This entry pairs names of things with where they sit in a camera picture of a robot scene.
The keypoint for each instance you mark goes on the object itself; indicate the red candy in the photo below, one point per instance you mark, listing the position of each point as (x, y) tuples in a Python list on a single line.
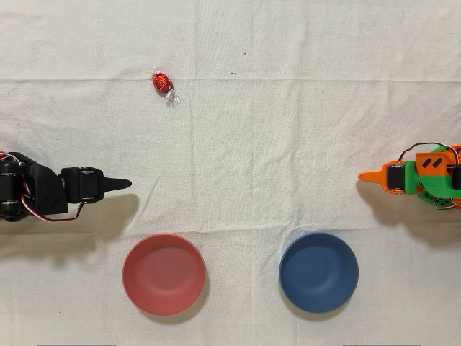
[(161, 81)]

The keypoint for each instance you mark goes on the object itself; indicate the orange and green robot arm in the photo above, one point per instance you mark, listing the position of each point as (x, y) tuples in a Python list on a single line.
[(437, 182)]

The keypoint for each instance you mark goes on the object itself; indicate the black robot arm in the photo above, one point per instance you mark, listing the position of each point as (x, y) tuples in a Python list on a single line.
[(43, 187)]

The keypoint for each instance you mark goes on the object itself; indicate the red bowl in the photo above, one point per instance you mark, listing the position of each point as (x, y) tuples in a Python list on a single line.
[(164, 274)]

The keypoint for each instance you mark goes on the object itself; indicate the blue bowl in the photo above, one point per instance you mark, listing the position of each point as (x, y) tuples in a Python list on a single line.
[(318, 272)]

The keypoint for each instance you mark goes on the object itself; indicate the white tablecloth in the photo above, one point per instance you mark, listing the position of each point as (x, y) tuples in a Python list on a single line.
[(252, 144)]

